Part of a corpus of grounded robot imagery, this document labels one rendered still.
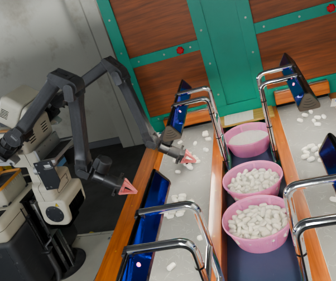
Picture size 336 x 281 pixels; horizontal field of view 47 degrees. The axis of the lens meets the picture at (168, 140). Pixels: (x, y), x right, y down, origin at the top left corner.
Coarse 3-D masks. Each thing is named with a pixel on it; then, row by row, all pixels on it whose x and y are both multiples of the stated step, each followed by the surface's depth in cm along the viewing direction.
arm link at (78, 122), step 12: (72, 96) 149; (72, 108) 155; (84, 108) 158; (72, 120) 157; (84, 120) 159; (72, 132) 160; (84, 132) 160; (84, 144) 162; (84, 156) 164; (84, 168) 166
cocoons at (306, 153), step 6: (306, 114) 210; (324, 114) 204; (300, 120) 207; (312, 120) 203; (312, 144) 181; (318, 144) 179; (306, 150) 180; (312, 150) 177; (318, 150) 176; (306, 156) 174; (312, 156) 172; (330, 198) 144
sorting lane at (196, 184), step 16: (208, 128) 238; (176, 144) 231; (192, 144) 224; (208, 144) 218; (208, 160) 202; (176, 176) 197; (192, 176) 192; (208, 176) 187; (176, 192) 183; (192, 192) 179; (208, 192) 175; (208, 208) 164; (176, 224) 161; (192, 224) 158; (192, 240) 149; (160, 256) 146; (176, 256) 143; (160, 272) 139; (176, 272) 136; (192, 272) 134
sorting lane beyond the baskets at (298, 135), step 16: (288, 112) 224; (304, 112) 218; (320, 112) 212; (288, 128) 206; (304, 128) 201; (320, 128) 196; (304, 144) 187; (304, 160) 175; (304, 176) 164; (304, 192) 154; (320, 192) 151; (320, 208) 143; (320, 240) 129
